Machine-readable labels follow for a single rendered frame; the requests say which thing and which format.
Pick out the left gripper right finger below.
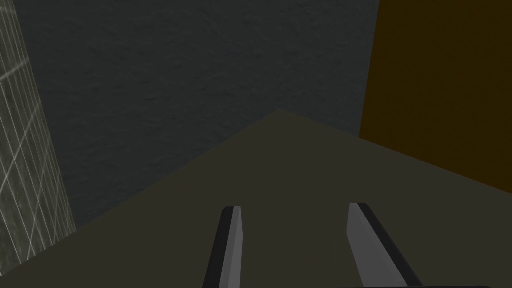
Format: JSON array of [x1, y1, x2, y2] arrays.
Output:
[[346, 202, 425, 288]]

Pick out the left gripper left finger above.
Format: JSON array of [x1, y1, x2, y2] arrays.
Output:
[[202, 205, 244, 288]]

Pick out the brown door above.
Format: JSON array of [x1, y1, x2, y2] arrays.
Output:
[[358, 0, 512, 195]]

